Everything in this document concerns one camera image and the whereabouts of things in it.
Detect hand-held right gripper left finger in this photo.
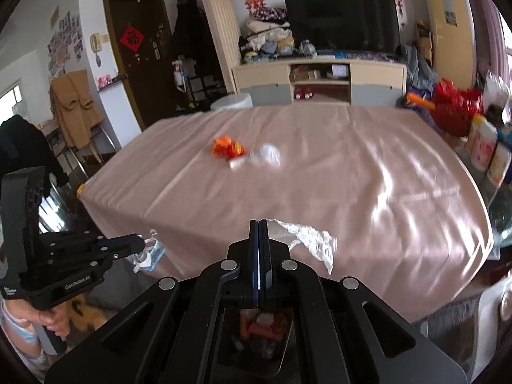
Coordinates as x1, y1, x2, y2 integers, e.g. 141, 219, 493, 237
44, 219, 260, 384

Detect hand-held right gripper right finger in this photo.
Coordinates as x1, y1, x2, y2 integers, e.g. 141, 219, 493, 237
260, 219, 469, 384

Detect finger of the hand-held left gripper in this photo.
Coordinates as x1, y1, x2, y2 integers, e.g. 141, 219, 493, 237
98, 233, 146, 249
93, 244, 147, 269

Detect clear plastic film wrapper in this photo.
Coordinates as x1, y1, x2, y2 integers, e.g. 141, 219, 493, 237
260, 218, 337, 275

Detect person's left forearm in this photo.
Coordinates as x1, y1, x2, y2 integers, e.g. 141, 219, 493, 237
0, 298, 47, 381

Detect person's left hand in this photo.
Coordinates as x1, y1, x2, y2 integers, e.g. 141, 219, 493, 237
30, 307, 71, 337

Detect metal chair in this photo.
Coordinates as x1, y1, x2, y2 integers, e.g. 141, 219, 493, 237
60, 123, 121, 169

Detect clear crumpled plastic wrap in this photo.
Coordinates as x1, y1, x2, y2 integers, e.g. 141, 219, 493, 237
229, 142, 282, 169

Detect black jacket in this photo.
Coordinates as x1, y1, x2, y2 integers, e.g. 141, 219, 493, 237
0, 114, 69, 187

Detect orange wrapper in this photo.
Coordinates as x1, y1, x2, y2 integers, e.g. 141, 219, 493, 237
212, 135, 233, 159

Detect brown coat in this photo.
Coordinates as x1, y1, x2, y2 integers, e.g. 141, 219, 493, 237
50, 69, 106, 149

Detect white round stool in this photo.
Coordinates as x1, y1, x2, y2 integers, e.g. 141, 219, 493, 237
210, 92, 254, 112

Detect dark brown door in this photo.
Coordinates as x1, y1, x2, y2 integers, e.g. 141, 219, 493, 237
101, 0, 169, 133

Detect beige television cabinet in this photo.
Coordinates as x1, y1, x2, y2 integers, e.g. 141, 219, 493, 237
231, 56, 408, 107

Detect red diamond door paper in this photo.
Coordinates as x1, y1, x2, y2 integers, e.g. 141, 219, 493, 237
119, 25, 145, 53

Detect dark coats on rack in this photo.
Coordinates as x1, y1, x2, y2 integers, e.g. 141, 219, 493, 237
172, 0, 225, 109

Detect orange toy tube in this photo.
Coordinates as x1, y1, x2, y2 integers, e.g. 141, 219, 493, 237
405, 92, 436, 111

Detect pile of clothes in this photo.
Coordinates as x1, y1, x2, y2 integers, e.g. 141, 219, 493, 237
238, 6, 297, 64

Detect blue cloth heap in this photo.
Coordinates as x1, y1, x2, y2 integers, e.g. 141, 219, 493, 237
399, 43, 435, 97

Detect red basket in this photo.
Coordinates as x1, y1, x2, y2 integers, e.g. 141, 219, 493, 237
429, 79, 485, 137

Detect white plastic bottle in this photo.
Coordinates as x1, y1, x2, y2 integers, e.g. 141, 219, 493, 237
469, 119, 499, 171
487, 141, 512, 187
467, 114, 487, 149

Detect black television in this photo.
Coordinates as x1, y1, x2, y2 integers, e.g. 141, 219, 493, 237
284, 0, 402, 54

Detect cardboard boxes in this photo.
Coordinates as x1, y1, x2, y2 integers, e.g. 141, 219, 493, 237
413, 20, 435, 63

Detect beige standing air conditioner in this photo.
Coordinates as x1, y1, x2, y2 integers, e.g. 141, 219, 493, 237
420, 0, 477, 89

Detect pink curtain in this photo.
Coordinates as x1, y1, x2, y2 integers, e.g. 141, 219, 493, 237
460, 0, 512, 85

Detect wall photo collage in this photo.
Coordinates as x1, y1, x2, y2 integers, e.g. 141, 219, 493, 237
47, 5, 85, 79

